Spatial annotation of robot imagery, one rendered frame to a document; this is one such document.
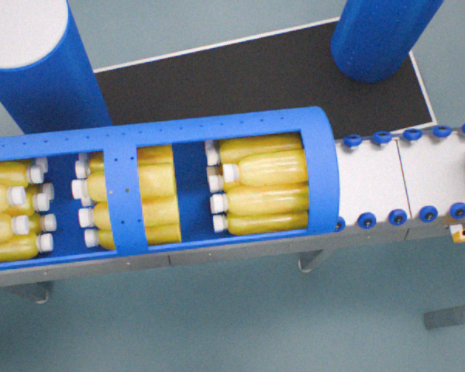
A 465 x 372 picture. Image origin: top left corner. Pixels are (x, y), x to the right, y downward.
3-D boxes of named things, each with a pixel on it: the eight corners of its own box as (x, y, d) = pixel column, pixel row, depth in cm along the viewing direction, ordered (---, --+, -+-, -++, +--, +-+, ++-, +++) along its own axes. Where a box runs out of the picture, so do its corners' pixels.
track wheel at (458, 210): (471, 204, 162) (467, 199, 163) (452, 207, 162) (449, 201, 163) (468, 219, 165) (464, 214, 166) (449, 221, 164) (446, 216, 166)
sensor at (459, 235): (464, 241, 169) (472, 238, 164) (452, 242, 169) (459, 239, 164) (457, 211, 171) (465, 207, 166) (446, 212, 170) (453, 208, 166)
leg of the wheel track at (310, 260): (314, 271, 256) (349, 242, 195) (298, 273, 255) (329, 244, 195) (311, 256, 257) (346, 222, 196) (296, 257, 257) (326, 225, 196)
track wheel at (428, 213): (440, 208, 161) (437, 203, 163) (421, 210, 161) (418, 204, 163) (437, 222, 164) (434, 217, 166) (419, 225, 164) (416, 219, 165)
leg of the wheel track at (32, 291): (49, 302, 248) (1, 282, 188) (33, 304, 248) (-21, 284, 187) (49, 286, 250) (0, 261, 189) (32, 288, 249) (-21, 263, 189)
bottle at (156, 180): (172, 161, 146) (81, 170, 144) (171, 162, 139) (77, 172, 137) (175, 194, 146) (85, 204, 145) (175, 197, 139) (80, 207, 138)
